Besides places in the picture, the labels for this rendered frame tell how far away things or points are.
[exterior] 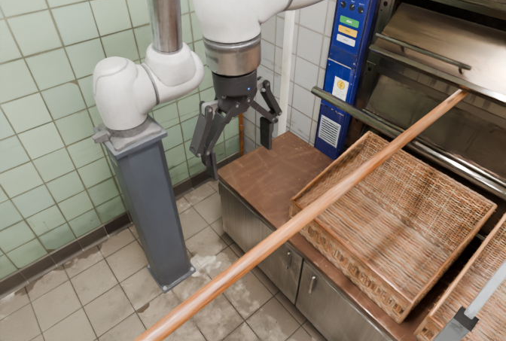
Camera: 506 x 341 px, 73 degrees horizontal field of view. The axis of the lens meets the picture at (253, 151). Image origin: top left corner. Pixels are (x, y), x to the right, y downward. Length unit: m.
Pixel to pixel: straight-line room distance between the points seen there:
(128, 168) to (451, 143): 1.20
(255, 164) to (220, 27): 1.31
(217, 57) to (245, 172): 1.23
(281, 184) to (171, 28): 0.88
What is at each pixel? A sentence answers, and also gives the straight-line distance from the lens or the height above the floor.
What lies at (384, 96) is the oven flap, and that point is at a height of 1.02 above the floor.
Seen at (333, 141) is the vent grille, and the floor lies 0.69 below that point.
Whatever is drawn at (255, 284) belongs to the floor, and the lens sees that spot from 2.02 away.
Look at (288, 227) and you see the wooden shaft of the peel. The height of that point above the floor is 1.20.
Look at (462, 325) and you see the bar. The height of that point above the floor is 0.95.
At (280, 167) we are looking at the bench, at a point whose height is 0.58.
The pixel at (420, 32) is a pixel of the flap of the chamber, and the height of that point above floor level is 1.32.
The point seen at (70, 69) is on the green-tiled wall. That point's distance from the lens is 1.72.
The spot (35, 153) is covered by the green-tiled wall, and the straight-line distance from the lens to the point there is 1.87.
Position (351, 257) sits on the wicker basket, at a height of 0.70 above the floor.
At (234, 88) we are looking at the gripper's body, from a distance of 0.56.
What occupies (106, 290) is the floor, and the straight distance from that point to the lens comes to 2.16.
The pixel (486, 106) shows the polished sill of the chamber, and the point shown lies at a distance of 1.37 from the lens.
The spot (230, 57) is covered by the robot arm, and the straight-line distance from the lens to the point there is 0.53.
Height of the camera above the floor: 1.79
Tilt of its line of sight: 41 degrees down
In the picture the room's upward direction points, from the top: straight up
